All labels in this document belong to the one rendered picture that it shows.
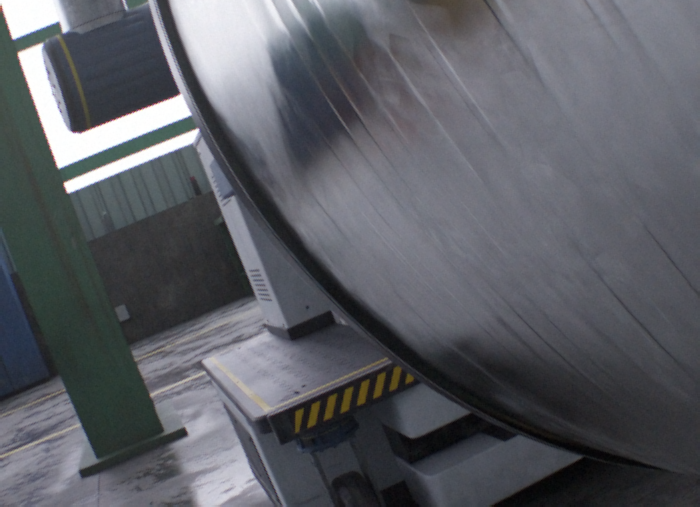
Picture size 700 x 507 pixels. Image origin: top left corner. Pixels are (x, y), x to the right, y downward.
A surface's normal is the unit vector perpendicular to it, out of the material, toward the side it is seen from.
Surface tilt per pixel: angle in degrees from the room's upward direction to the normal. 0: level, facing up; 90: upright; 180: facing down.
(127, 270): 90
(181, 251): 90
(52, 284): 90
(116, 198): 90
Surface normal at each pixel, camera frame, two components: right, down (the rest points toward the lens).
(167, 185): 0.24, -0.05
